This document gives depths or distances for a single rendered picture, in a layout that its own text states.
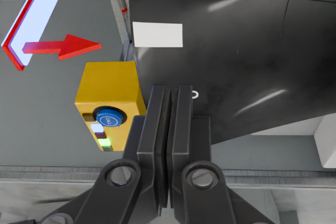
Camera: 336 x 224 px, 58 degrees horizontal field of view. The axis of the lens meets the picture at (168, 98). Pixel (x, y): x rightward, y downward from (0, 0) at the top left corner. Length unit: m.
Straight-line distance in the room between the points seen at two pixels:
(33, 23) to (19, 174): 0.84
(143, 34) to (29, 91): 1.09
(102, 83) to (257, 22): 0.34
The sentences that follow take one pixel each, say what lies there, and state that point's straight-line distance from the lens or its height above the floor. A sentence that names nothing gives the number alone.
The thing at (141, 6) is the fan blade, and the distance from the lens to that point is 0.20.
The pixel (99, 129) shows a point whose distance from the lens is 0.53.
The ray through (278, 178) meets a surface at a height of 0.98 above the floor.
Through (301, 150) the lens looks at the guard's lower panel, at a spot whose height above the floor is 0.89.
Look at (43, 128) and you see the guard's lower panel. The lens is 1.13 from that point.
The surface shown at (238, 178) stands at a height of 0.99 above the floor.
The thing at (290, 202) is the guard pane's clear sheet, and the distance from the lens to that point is 0.94.
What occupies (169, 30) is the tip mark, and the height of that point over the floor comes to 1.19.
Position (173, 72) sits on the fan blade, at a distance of 0.21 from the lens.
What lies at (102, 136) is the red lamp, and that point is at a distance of 0.55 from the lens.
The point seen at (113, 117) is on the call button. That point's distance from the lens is 0.48.
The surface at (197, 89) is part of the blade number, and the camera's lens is 0.22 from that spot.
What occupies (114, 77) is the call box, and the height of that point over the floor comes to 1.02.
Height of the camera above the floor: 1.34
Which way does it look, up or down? 37 degrees down
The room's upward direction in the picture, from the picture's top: 176 degrees counter-clockwise
